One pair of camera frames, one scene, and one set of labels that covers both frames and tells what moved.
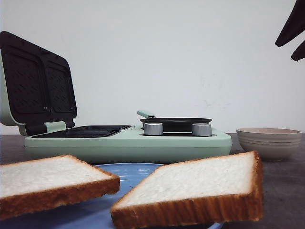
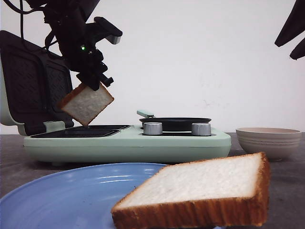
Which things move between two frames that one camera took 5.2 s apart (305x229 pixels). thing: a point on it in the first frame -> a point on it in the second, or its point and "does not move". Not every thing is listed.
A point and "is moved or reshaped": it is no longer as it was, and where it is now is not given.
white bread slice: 43,183 -> 85,104
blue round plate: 93,214 does not move
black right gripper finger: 299,53 does not move
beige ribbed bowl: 272,143 does not move
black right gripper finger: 295,25 does not move
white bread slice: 217,189 is moved or reshaped
